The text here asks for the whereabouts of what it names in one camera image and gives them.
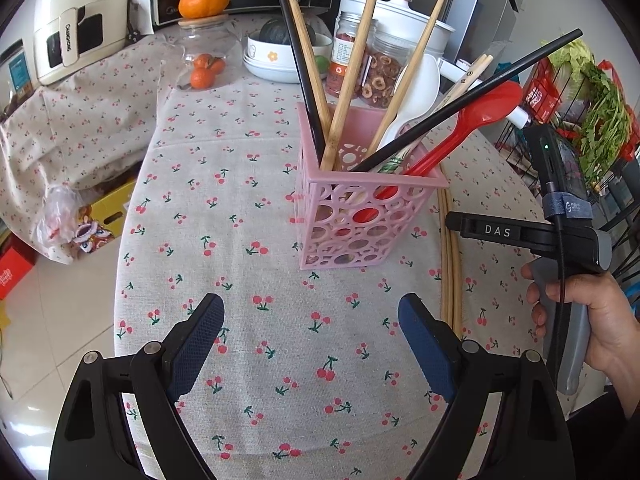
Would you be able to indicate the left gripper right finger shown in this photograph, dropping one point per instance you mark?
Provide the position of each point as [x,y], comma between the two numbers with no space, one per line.
[530,439]

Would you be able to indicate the red plastic spoon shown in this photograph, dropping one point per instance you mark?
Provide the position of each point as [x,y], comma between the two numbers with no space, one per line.
[490,108]

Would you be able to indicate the red box on floor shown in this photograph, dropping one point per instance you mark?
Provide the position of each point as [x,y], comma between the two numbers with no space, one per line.
[16,263]

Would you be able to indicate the cream air fryer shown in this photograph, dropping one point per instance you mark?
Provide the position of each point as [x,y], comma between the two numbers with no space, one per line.
[72,34]

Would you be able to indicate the crumpled plastic bag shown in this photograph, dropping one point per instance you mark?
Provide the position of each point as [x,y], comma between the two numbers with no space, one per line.
[58,219]

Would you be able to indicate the green leafy vegetables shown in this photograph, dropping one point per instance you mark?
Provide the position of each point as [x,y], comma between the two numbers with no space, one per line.
[593,104]

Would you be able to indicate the brown wooden chopstick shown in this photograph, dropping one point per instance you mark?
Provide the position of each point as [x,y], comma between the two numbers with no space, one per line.
[445,249]
[456,274]
[406,78]

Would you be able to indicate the white plastic spoon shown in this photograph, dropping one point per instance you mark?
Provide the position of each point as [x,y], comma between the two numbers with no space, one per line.
[419,99]

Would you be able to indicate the jar of red dried berries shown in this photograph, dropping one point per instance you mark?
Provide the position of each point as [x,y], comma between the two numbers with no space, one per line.
[346,28]

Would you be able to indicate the black chopstick with gold band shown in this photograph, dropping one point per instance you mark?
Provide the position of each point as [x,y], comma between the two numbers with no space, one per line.
[304,80]

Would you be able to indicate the white bowl with green squash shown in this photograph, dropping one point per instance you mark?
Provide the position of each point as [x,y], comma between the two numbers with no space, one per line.
[269,55]

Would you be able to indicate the glass jar with mandarins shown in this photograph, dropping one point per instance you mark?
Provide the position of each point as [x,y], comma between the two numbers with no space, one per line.
[211,53]

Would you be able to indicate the light bamboo chopsticks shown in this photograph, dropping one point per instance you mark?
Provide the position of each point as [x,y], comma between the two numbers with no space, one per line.
[460,87]

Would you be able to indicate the person's right hand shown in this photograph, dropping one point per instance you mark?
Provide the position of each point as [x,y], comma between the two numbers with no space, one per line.
[613,347]

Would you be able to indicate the jar of dried fruit rings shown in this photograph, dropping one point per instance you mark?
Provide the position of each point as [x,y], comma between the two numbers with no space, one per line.
[385,59]

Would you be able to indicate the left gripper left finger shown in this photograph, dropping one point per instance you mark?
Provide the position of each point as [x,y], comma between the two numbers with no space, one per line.
[92,438]

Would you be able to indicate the wooden chopstick in holder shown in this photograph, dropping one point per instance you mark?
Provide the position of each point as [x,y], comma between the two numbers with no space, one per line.
[347,88]
[314,74]

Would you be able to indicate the pink perforated utensil holder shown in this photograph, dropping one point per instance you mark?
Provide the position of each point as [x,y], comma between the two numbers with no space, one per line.
[346,219]

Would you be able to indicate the white electric cooking pot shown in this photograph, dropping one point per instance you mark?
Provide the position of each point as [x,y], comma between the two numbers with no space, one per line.
[396,18]

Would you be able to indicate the cherry print tablecloth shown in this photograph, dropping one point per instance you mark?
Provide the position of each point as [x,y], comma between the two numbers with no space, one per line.
[310,377]

